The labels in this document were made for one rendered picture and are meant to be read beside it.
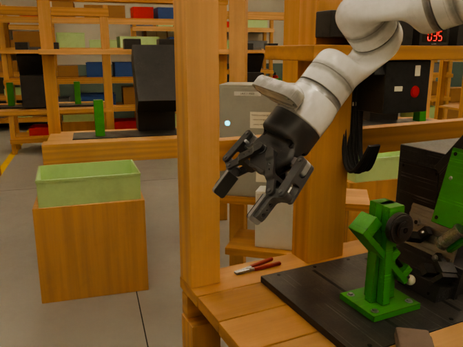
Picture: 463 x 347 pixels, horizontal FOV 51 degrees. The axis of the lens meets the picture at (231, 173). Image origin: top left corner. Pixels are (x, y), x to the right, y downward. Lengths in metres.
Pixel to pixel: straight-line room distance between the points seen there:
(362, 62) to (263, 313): 0.76
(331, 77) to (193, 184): 0.71
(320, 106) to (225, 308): 0.77
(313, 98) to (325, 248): 0.98
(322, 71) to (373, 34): 0.09
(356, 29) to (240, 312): 0.82
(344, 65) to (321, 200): 0.88
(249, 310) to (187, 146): 0.45
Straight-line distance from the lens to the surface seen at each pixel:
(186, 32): 1.24
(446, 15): 0.68
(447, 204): 1.42
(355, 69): 0.68
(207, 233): 1.35
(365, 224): 1.19
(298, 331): 1.22
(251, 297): 1.36
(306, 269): 1.48
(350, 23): 0.69
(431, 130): 1.90
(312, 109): 0.65
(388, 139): 1.76
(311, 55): 1.28
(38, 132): 8.07
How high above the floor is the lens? 1.52
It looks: 14 degrees down
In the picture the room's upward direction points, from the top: straight up
